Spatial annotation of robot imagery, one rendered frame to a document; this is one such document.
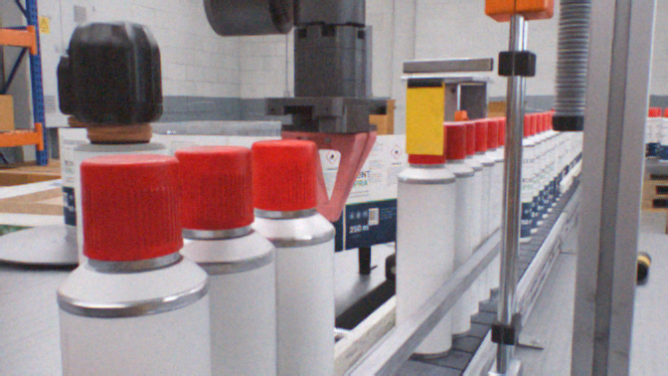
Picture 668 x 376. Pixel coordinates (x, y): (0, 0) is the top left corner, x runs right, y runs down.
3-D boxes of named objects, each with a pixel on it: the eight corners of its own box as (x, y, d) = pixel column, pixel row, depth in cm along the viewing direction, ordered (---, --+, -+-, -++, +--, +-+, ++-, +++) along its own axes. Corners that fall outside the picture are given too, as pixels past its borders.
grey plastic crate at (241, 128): (209, 164, 303) (208, 120, 300) (282, 166, 291) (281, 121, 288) (138, 178, 246) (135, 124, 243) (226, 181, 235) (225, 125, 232)
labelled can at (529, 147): (500, 237, 101) (505, 114, 99) (533, 240, 99) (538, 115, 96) (494, 243, 97) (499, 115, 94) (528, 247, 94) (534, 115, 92)
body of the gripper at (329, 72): (261, 122, 45) (259, 21, 44) (321, 120, 54) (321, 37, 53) (339, 123, 42) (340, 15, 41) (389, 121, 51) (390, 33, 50)
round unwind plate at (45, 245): (100, 219, 116) (100, 213, 116) (231, 234, 103) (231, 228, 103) (-63, 255, 89) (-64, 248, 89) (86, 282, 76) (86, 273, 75)
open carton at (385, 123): (347, 135, 611) (347, 98, 606) (363, 133, 654) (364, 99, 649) (385, 136, 595) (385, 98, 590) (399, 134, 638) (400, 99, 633)
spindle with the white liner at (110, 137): (128, 308, 66) (115, 30, 62) (194, 321, 62) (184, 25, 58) (59, 337, 58) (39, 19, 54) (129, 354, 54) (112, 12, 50)
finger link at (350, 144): (278, 222, 48) (277, 105, 47) (318, 209, 55) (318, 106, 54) (356, 229, 46) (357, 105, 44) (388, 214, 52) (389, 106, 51)
